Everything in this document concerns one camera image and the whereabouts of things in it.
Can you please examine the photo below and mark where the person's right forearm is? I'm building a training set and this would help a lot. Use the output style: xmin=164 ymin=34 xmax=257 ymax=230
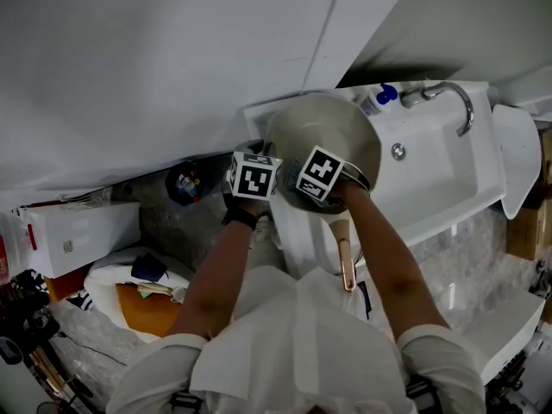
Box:
xmin=331 ymin=183 xmax=452 ymax=344

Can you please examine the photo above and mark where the black white striped cloth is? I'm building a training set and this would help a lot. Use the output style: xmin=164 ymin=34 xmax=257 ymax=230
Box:
xmin=66 ymin=289 xmax=96 ymax=312

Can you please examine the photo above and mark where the white bag with red label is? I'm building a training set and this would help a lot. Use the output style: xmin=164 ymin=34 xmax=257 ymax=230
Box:
xmin=0 ymin=209 xmax=27 ymax=284

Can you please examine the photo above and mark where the white cushion bag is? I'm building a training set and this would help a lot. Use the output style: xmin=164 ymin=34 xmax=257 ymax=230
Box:
xmin=84 ymin=248 xmax=193 ymax=344

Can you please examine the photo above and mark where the white carton box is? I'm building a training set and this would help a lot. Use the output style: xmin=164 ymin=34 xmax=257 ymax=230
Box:
xmin=19 ymin=200 xmax=142 ymax=279

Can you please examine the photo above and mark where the white sink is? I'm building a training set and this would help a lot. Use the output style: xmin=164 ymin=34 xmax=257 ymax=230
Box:
xmin=242 ymin=79 xmax=508 ymax=279

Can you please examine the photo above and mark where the person's left forearm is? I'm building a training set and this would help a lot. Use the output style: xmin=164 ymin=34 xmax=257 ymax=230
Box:
xmin=166 ymin=196 xmax=271 ymax=340

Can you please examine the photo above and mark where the beige green folded cloth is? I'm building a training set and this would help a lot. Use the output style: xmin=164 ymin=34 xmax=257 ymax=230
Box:
xmin=136 ymin=281 xmax=187 ymax=304

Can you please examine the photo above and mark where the beige pan with wooden handle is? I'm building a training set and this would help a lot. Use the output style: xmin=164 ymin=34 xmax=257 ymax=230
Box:
xmin=263 ymin=92 xmax=383 ymax=292

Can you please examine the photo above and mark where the orange wooden furniture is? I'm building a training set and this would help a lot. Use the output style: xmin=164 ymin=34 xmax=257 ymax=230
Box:
xmin=42 ymin=267 xmax=87 ymax=304

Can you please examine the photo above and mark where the dark blue pouch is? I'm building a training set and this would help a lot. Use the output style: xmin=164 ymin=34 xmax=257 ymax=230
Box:
xmin=130 ymin=252 xmax=168 ymax=283

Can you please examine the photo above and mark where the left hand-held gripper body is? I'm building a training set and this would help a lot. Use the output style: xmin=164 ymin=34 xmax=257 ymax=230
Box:
xmin=226 ymin=138 xmax=283 ymax=201

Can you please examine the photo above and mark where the person's white clothing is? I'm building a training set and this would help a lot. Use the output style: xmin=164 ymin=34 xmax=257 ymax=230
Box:
xmin=105 ymin=265 xmax=488 ymax=414

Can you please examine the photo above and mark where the white cabinet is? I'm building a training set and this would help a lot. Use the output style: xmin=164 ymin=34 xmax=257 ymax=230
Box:
xmin=456 ymin=289 xmax=547 ymax=386

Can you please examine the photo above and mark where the white curved plastic panel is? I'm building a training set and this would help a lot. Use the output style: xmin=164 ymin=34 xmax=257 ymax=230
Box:
xmin=491 ymin=103 xmax=543 ymax=221

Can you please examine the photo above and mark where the black wristband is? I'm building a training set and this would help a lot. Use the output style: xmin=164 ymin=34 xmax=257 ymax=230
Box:
xmin=221 ymin=207 xmax=259 ymax=232

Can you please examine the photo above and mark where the dark trash bin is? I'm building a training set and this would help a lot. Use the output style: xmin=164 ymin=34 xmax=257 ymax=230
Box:
xmin=165 ymin=161 xmax=216 ymax=207

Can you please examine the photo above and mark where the chrome faucet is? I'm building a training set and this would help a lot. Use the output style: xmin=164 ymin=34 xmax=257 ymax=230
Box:
xmin=399 ymin=81 xmax=474 ymax=138

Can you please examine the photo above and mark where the brown cardboard box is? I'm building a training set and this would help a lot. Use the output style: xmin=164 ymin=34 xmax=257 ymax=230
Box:
xmin=538 ymin=129 xmax=552 ymax=185
xmin=506 ymin=196 xmax=552 ymax=261

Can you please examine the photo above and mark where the gray harness strap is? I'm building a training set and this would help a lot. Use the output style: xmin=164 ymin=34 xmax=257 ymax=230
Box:
xmin=405 ymin=375 xmax=445 ymax=414
xmin=168 ymin=389 xmax=204 ymax=414

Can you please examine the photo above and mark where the soap bottle with blue pump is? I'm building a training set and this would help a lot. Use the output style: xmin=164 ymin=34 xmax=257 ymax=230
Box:
xmin=356 ymin=82 xmax=398 ymax=118

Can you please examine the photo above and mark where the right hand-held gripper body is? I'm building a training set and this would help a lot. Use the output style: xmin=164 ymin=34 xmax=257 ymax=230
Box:
xmin=296 ymin=144 xmax=373 ymax=204

